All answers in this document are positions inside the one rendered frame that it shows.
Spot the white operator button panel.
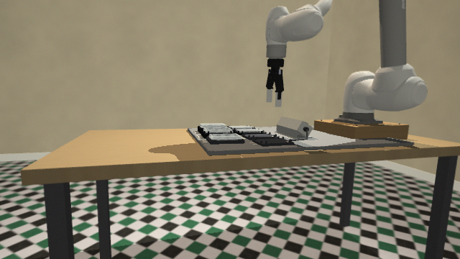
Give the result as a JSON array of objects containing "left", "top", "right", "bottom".
[{"left": 276, "top": 117, "right": 313, "bottom": 141}]

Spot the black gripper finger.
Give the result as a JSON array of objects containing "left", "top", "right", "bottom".
[
  {"left": 272, "top": 69, "right": 284, "bottom": 107},
  {"left": 266, "top": 69, "right": 275, "bottom": 102}
]

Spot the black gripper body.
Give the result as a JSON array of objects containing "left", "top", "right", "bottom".
[{"left": 267, "top": 59, "right": 284, "bottom": 77}]

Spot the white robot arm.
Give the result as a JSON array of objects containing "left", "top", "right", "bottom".
[{"left": 265, "top": 0, "right": 428, "bottom": 124}]

